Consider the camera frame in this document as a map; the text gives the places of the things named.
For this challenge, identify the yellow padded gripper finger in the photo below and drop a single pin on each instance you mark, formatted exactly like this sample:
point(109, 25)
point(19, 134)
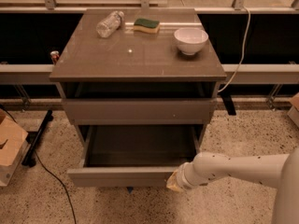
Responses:
point(174, 182)

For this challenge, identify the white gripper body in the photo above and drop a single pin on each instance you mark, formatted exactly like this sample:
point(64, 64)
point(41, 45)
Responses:
point(181, 176)

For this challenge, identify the grey drawer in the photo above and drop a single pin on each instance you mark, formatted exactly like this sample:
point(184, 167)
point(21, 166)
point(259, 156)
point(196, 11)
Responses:
point(134, 155)
point(138, 112)

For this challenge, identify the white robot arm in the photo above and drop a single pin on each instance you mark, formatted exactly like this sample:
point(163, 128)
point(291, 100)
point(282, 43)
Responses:
point(280, 172)

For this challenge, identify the black stand leg right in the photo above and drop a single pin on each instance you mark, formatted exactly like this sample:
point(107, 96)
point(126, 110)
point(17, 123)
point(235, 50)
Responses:
point(228, 103)

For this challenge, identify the black stand leg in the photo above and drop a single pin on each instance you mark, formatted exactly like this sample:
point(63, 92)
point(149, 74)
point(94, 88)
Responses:
point(34, 138)
point(228, 103)

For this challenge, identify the cardboard box right edge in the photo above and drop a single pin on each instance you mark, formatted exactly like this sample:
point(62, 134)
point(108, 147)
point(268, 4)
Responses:
point(293, 113)

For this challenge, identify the white bowl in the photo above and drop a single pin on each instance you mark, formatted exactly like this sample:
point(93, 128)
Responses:
point(190, 40)

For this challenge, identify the black stand leg left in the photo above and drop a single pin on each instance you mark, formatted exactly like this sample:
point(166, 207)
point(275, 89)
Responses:
point(34, 138)

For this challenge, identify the green yellow sponge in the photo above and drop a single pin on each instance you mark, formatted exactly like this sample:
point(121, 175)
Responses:
point(146, 26)

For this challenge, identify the cardboard box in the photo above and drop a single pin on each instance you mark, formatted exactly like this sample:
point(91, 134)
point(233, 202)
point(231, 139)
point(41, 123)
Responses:
point(12, 145)

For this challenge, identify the clear plastic bottle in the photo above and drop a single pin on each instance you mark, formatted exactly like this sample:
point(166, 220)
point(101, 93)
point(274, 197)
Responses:
point(107, 26)

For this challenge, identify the red soda can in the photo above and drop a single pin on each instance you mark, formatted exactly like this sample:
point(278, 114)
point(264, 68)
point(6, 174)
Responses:
point(55, 55)

